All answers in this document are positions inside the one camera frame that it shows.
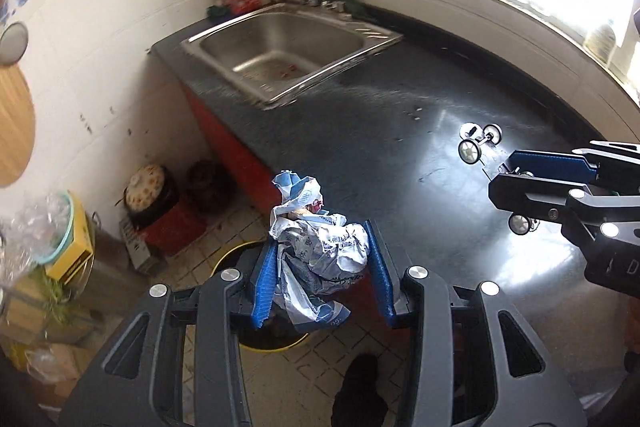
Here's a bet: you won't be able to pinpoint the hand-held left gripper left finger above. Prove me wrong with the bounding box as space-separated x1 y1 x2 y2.
60 239 281 427

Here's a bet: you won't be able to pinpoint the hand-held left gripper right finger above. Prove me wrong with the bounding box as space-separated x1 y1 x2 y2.
364 219 588 427

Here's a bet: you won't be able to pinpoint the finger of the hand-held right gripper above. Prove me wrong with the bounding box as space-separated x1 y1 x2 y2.
500 140 640 196
488 173 619 224

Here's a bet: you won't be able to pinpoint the yellow-rimmed trash bin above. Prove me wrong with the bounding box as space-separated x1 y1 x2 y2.
210 241 311 353

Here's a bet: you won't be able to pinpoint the blue white wrapper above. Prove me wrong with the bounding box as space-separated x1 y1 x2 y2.
269 171 371 336

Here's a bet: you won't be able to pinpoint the toy chassis with white wheels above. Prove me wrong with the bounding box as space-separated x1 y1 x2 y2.
458 123 543 236

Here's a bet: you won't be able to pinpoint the red box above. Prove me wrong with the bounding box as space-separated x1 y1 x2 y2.
137 197 209 256

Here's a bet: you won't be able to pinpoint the person's black shoe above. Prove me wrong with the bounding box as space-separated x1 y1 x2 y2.
332 353 390 427

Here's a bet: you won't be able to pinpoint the dark pot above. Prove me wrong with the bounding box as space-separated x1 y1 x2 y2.
186 159 234 213

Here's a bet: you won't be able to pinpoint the grey power strip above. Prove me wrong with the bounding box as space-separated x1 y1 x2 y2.
119 217 156 278

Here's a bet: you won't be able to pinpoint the white detergent bottle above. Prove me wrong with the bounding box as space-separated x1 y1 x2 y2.
585 22 619 58

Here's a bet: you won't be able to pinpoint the red cabinet front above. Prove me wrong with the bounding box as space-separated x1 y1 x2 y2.
180 84 282 216

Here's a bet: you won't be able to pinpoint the pot with patterned lid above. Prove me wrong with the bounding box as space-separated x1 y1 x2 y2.
122 163 177 228

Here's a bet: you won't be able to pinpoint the steel pot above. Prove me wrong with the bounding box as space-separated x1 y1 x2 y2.
65 212 131 304

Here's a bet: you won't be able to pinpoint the yellow box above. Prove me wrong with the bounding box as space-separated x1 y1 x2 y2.
45 192 96 283

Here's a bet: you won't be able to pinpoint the clear plastic bags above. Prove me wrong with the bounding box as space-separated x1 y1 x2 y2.
0 192 71 289

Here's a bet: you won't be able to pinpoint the stainless steel sink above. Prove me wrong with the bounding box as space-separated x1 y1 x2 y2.
181 3 405 110

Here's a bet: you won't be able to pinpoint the dark green cloth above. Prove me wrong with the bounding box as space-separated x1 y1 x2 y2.
327 0 374 20

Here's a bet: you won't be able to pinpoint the round wooden board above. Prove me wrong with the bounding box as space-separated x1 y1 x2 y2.
0 62 37 189

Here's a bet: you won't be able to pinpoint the white round lid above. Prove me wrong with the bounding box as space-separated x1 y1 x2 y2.
0 22 29 66

